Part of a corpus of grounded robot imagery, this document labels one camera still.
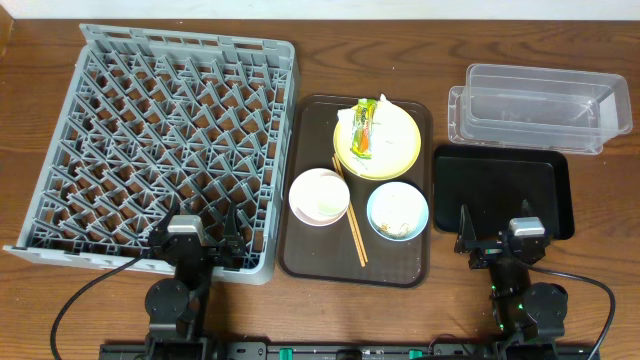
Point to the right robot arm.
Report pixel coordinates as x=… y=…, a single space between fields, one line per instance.
x=530 y=315

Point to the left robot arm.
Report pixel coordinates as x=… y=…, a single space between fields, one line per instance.
x=176 y=306

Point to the clear plastic waste bin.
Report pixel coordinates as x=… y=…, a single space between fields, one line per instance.
x=568 y=111

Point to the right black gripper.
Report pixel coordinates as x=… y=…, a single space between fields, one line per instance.
x=487 y=252

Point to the green orange snack wrapper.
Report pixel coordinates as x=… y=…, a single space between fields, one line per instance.
x=362 y=125

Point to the white napkin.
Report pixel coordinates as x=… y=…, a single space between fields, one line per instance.
x=385 y=113

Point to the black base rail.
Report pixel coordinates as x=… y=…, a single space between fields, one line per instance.
x=262 y=351

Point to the black waste tray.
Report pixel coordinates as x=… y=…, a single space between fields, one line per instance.
x=494 y=182

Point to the light blue bowl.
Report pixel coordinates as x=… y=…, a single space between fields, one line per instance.
x=397 y=211

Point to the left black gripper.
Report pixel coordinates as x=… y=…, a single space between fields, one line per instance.
x=215 y=251

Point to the grey plastic dish rack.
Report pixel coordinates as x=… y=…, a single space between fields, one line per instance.
x=154 y=118

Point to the yellow round plate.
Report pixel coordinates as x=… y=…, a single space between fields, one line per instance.
x=395 y=147

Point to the white plastic cup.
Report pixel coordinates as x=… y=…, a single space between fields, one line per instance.
x=331 y=195

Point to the dark brown serving tray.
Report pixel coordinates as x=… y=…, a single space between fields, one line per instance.
x=328 y=252

